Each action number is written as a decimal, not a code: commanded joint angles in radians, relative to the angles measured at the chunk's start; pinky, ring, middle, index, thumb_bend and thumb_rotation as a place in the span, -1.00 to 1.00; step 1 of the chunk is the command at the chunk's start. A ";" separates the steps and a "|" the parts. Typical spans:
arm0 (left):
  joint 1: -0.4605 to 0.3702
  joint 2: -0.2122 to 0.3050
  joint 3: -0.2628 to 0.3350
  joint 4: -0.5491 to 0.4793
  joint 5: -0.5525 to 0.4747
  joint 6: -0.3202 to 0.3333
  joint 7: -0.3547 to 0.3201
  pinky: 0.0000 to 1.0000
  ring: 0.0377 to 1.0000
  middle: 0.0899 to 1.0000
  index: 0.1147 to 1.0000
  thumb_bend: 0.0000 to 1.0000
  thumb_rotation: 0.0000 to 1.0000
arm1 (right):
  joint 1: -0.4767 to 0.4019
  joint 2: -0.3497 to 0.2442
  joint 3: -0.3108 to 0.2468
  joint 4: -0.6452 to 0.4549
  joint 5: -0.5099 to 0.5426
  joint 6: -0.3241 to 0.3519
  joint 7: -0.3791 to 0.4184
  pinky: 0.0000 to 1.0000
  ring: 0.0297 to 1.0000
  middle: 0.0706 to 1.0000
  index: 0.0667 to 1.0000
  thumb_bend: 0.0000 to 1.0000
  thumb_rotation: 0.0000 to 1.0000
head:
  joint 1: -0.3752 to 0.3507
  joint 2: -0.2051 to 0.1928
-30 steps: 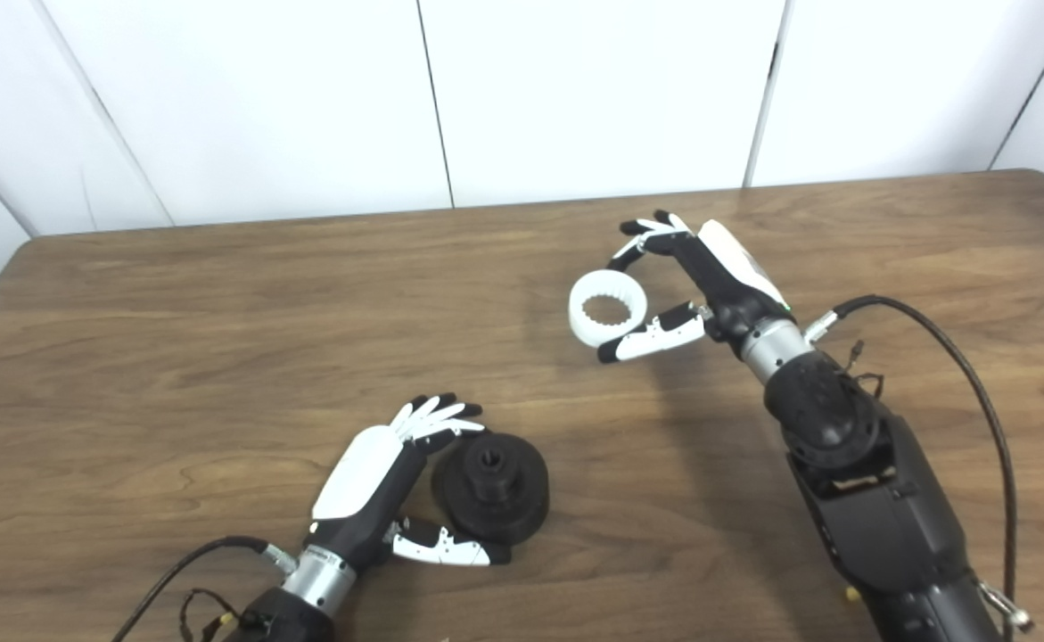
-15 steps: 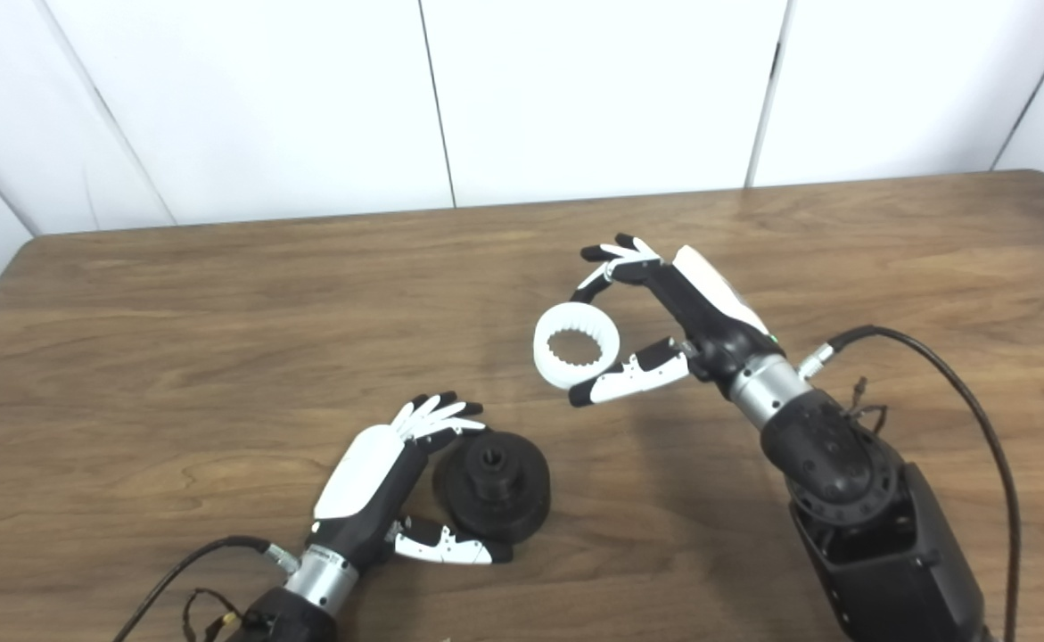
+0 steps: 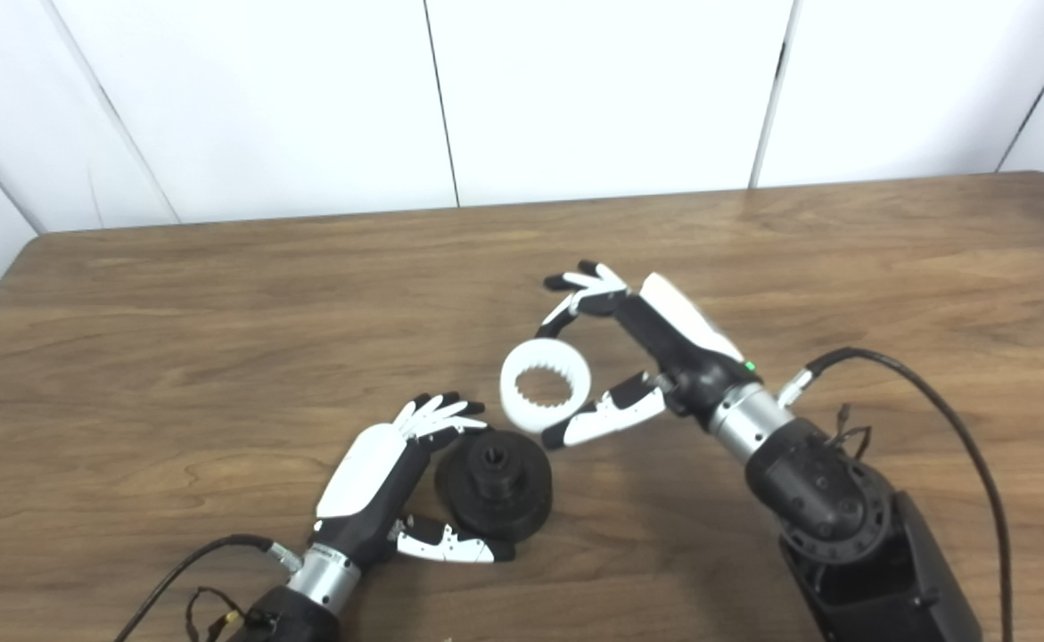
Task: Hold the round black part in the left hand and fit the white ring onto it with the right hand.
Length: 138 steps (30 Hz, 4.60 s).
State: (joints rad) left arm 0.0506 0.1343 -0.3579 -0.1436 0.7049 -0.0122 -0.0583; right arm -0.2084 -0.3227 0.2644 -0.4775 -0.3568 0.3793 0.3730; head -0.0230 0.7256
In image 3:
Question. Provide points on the round black part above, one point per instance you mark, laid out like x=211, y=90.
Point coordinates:
x=499, y=508

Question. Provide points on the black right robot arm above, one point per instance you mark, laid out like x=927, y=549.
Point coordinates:
x=834, y=508

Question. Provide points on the black and white left hand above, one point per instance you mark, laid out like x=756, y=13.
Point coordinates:
x=361, y=477

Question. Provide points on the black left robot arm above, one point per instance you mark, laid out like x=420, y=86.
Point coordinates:
x=316, y=588

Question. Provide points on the black and white right hand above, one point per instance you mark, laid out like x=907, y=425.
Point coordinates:
x=691, y=357

